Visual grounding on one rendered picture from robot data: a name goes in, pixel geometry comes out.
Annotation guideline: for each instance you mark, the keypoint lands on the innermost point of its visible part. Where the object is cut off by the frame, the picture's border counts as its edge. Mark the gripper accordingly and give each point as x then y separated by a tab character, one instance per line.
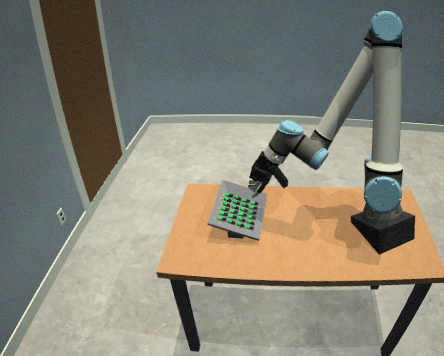
260	173

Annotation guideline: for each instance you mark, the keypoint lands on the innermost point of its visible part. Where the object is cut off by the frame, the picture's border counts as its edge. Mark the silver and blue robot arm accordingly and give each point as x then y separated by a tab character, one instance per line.
382	189

